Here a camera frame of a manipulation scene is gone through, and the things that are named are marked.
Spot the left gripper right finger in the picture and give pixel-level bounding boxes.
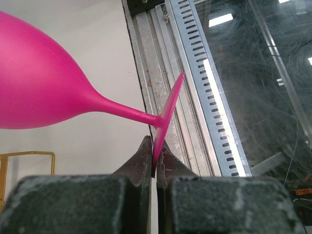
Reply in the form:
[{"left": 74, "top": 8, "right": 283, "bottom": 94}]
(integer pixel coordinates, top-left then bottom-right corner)
[{"left": 156, "top": 144, "right": 305, "bottom": 234}]

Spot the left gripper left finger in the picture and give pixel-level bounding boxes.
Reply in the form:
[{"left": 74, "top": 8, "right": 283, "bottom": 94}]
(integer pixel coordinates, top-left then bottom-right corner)
[{"left": 0, "top": 136, "right": 152, "bottom": 234}]

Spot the magenta wine glass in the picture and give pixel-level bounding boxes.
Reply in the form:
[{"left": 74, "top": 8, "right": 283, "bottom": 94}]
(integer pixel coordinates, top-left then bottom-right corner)
[{"left": 0, "top": 12, "right": 185, "bottom": 163}]

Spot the blue slotted cable duct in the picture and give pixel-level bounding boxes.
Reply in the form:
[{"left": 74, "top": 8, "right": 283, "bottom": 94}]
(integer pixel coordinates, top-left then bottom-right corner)
[{"left": 169, "top": 0, "right": 252, "bottom": 177}]

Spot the gold wire glass rack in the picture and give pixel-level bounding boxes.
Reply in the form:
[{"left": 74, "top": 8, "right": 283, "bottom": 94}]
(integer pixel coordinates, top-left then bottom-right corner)
[{"left": 0, "top": 151, "right": 56, "bottom": 209}]

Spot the aluminium front rail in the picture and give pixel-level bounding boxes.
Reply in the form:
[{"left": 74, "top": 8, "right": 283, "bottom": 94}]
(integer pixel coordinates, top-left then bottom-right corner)
[{"left": 123, "top": 1, "right": 221, "bottom": 176}]

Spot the right black base bracket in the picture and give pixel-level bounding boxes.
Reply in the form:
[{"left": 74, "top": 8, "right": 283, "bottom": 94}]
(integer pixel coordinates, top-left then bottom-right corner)
[{"left": 127, "top": 0, "right": 165, "bottom": 16}]

